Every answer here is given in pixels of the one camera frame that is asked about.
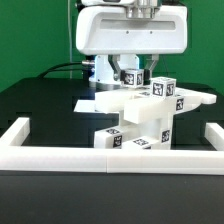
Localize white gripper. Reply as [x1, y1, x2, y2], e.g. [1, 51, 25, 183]
[76, 6, 187, 81]

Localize white tagged nut cube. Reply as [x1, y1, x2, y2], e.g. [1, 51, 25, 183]
[120, 69, 144, 88]

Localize white chair back frame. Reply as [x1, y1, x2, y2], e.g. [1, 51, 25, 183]
[95, 88, 217, 125]

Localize white chair seat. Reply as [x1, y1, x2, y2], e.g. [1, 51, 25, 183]
[128, 116, 173, 150]

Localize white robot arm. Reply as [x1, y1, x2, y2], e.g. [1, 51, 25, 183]
[76, 0, 187, 89]

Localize white base tag plate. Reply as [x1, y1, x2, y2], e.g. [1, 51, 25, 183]
[74, 99, 95, 113]

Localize white U-shaped obstacle fence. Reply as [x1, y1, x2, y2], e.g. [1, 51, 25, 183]
[0, 117, 224, 175]

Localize black power cables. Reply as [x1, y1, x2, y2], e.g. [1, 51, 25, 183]
[37, 61, 96, 80]

